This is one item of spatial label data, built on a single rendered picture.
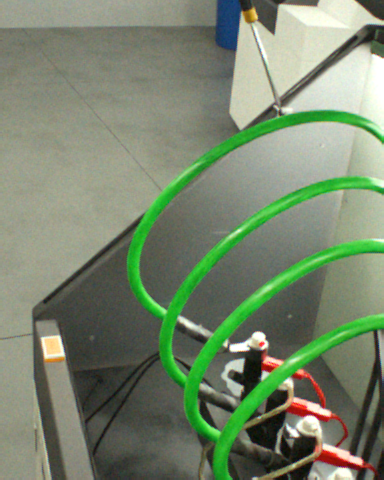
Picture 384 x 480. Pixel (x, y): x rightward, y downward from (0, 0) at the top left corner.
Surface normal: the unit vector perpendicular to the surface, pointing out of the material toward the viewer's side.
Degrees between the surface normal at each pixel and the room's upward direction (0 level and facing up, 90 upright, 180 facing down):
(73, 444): 0
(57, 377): 0
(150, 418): 0
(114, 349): 90
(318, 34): 90
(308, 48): 90
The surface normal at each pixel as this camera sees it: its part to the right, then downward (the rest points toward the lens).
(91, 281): 0.29, 0.47
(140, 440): 0.09, -0.88
